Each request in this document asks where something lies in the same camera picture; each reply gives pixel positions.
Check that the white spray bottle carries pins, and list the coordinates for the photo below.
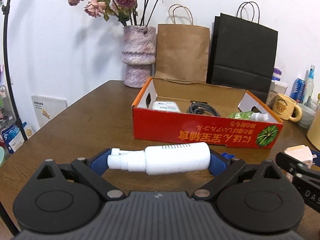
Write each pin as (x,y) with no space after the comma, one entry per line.
(162,159)

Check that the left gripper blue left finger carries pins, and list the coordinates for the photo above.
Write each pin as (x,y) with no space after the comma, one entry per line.
(89,172)

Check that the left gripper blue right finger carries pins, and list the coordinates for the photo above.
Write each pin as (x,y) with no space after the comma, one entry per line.
(226,172)

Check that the yellow bear mug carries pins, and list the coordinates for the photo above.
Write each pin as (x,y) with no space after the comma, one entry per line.
(287,108)

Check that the purple white object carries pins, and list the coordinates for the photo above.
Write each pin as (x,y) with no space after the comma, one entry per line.
(276,74)

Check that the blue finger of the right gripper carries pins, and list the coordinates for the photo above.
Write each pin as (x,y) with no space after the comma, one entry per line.
(288,163)

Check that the black paper bag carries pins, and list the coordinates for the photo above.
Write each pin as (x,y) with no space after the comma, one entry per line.
(242,54)

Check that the dried pink roses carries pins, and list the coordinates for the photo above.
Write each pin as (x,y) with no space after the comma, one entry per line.
(137,12)

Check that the green transparent bottle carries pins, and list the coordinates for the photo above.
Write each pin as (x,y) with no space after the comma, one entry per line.
(250,115)

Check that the clear food container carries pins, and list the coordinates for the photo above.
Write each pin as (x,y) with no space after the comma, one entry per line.
(276,87)

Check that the cream thermos jug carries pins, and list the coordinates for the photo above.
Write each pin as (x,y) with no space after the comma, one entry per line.
(313,133)

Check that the blue plastic lid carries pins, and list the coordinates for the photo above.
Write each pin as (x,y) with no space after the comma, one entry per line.
(228,156)

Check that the clear jar with white beads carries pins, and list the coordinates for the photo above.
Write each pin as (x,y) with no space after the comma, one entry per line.
(167,106)

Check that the white power adapter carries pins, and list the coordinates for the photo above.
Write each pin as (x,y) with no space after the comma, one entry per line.
(304,154)

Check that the red cardboard box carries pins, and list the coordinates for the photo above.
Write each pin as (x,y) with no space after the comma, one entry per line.
(204,115)

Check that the brown paper bag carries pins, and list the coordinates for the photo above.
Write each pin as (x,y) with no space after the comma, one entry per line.
(182,50)

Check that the pink textured vase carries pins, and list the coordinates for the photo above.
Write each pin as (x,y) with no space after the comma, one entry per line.
(139,54)

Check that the blue drink can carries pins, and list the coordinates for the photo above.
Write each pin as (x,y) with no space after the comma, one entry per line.
(298,90)

